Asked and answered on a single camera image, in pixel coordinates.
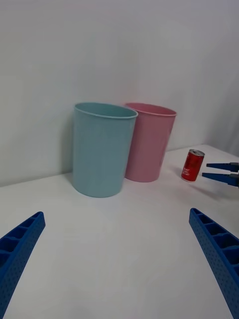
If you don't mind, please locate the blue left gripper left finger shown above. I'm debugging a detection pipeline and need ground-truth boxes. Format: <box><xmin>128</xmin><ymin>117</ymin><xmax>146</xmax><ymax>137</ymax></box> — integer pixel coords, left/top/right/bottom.
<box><xmin>0</xmin><ymin>211</ymin><xmax>46</xmax><ymax>319</ymax></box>

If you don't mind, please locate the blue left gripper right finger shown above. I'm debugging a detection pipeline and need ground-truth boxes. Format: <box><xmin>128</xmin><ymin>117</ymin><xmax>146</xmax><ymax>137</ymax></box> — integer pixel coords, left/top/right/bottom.
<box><xmin>188</xmin><ymin>207</ymin><xmax>239</xmax><ymax>319</ymax></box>

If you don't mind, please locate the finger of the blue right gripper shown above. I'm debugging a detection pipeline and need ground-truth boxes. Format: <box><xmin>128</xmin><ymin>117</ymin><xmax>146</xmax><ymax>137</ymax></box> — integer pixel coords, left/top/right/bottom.
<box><xmin>201</xmin><ymin>172</ymin><xmax>239</xmax><ymax>188</ymax></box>
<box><xmin>206</xmin><ymin>161</ymin><xmax>239</xmax><ymax>173</ymax></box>

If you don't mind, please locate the red drink can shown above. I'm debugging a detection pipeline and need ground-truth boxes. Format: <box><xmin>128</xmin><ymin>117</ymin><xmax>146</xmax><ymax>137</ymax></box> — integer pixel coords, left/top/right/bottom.
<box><xmin>181</xmin><ymin>149</ymin><xmax>206</xmax><ymax>183</ymax></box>

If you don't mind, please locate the pink plastic bin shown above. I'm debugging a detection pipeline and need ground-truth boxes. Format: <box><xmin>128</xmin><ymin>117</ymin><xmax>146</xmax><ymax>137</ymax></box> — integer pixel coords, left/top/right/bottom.
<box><xmin>123</xmin><ymin>102</ymin><xmax>178</xmax><ymax>183</ymax></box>

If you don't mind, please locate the pale blue plastic bin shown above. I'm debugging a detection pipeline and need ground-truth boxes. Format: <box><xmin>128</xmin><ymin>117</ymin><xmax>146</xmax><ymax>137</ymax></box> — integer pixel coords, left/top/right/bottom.
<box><xmin>72</xmin><ymin>101</ymin><xmax>139</xmax><ymax>198</ymax></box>

